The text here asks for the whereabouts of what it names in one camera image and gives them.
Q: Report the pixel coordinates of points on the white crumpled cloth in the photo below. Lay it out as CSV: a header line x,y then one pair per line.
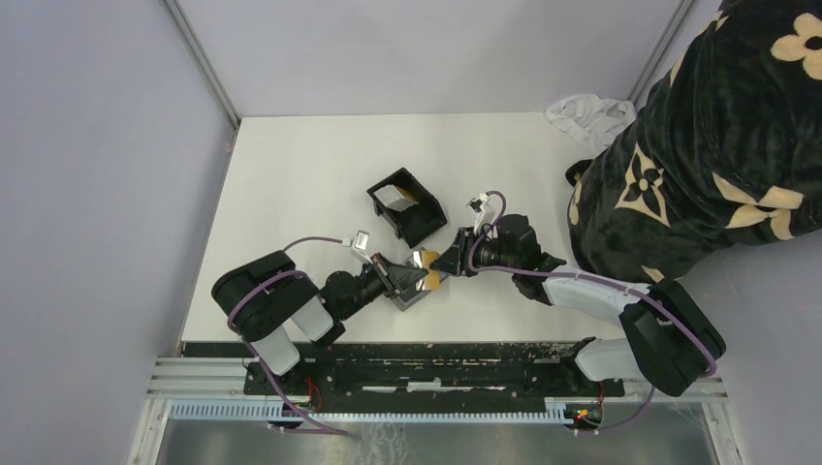
x,y
592,122

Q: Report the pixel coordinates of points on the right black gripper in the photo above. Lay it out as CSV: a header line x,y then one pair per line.
x,y
454,260

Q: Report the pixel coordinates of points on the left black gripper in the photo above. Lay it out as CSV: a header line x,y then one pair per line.
x,y
395,276

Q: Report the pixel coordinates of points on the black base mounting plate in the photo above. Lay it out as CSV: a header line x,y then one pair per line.
x,y
439,378

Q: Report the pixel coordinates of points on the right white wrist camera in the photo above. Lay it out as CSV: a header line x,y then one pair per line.
x,y
483,212

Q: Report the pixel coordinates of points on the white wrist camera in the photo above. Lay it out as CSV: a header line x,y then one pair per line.
x,y
483,212
357,245

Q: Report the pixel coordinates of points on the grey leather card holder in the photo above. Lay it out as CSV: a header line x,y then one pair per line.
x,y
410,297

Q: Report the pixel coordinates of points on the black floral plush blanket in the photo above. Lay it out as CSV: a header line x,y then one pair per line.
x,y
725,151

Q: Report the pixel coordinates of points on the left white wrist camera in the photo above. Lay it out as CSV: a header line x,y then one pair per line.
x,y
357,245

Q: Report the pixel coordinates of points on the grey slotted cable duct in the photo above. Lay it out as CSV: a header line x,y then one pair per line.
x,y
275,411

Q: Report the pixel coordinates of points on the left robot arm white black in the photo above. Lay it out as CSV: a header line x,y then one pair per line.
x,y
260,297

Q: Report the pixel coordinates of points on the gold credit card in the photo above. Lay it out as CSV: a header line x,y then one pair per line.
x,y
423,259

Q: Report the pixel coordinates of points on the aluminium frame rail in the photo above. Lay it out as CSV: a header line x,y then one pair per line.
x,y
230,378

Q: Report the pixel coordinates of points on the black plastic card box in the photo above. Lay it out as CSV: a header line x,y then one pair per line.
x,y
412,211

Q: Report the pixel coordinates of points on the stack of credit cards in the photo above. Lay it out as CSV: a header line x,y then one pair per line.
x,y
395,198

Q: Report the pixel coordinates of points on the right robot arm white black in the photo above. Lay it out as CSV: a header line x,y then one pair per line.
x,y
668,340

